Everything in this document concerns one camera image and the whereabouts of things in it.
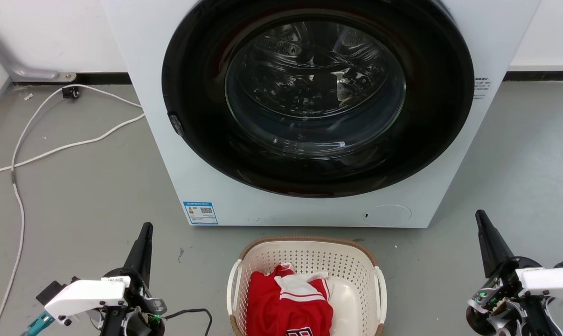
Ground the long white floor cable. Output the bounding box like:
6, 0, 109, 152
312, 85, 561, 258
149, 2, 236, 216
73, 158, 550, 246
0, 84, 144, 336

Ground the white power cord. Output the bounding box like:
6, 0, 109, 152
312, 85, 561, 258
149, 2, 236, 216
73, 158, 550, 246
0, 113, 146, 179

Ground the grey printed text label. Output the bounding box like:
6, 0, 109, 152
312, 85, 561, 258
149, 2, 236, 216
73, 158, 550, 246
473, 77, 492, 100

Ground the round white filter cover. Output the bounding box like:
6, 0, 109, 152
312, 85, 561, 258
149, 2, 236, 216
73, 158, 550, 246
362, 204, 412, 228

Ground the red and white jersey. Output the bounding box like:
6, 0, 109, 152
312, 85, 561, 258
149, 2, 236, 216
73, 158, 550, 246
246, 264, 334, 336

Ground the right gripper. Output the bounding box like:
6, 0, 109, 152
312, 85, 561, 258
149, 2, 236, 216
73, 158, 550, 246
466, 210, 563, 336

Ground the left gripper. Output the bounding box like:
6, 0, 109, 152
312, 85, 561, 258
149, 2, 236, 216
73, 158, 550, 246
44, 222, 168, 336

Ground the cream perforated laundry basket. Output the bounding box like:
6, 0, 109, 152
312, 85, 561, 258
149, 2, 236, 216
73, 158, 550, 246
226, 236, 388, 336

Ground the white garment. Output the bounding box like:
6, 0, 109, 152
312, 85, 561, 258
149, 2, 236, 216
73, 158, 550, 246
274, 272, 359, 336

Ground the grey metal pipe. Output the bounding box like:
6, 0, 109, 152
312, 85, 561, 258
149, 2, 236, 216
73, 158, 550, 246
0, 17, 77, 83

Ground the blue energy label sticker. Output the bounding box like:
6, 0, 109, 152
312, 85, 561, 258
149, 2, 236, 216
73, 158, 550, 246
183, 201, 219, 225

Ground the white front-load washing machine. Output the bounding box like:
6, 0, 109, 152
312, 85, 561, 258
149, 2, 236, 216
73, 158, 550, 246
101, 0, 542, 229

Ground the grey door handle latch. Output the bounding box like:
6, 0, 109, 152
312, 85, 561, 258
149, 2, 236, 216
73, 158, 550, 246
168, 112, 185, 137

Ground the black round washer door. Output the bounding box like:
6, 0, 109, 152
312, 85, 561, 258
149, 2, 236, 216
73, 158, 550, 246
161, 0, 475, 198

